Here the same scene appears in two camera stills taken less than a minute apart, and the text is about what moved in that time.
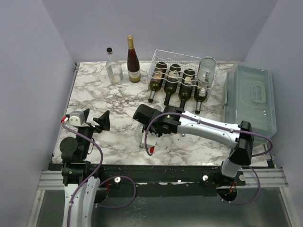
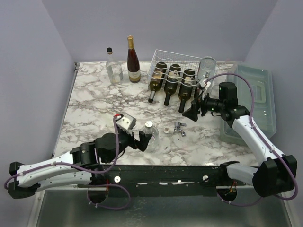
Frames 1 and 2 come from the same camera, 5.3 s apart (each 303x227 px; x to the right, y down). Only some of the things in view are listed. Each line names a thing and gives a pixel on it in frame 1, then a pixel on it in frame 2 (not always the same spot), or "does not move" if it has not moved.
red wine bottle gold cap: [133, 66] does not move
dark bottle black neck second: [171, 82] does not move
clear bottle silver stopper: [206, 74] does not move
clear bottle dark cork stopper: [113, 68] does not move
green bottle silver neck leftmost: [156, 79] does not move
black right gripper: [144, 114] to [201, 107]
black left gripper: [103, 120] to [143, 140]
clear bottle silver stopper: [138, 132] to [148, 129]
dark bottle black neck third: [185, 89] does not move
